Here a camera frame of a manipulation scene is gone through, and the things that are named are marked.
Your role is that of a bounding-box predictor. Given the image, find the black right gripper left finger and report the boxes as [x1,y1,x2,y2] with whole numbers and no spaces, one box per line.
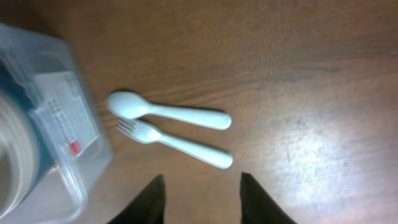
[108,175,165,224]

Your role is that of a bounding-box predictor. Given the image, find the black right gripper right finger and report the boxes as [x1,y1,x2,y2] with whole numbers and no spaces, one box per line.
[239,172,296,224]

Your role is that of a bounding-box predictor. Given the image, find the white plastic fork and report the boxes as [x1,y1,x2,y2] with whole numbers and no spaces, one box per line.
[116,119,233,169]

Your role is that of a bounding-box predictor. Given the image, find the white plastic spoon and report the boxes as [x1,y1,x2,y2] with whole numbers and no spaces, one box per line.
[107,91,232,130]

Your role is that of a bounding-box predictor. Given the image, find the cream bowl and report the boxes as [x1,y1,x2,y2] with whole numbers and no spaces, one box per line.
[1,91,39,218]

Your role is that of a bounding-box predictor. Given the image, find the blue bowl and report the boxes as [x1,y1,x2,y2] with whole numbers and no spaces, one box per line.
[1,61,54,185]

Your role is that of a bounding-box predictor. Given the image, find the clear plastic storage container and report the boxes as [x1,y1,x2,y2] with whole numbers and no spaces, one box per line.
[1,24,113,223]

